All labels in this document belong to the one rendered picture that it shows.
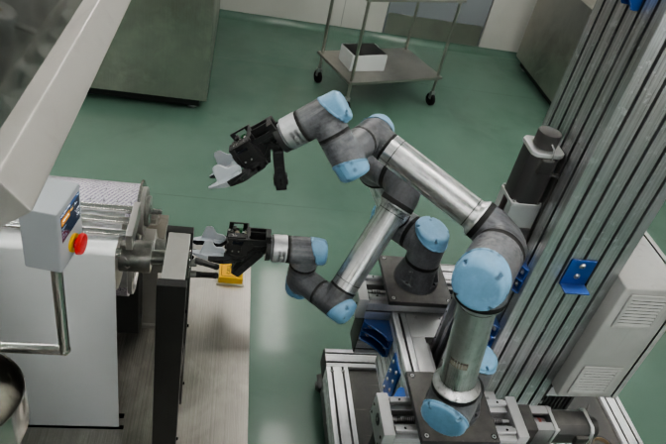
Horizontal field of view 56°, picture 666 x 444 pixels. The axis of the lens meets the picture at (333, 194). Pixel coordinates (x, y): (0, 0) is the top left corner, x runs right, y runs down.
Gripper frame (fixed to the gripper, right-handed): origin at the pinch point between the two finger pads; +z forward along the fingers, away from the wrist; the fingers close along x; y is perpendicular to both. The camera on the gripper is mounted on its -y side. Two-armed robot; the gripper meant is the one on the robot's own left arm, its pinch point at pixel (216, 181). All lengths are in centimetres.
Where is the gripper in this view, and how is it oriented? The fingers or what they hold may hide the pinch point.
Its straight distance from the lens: 146.7
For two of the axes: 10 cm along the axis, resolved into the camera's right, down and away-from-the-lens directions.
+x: 0.9, 6.0, -8.0
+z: -8.7, 4.4, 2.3
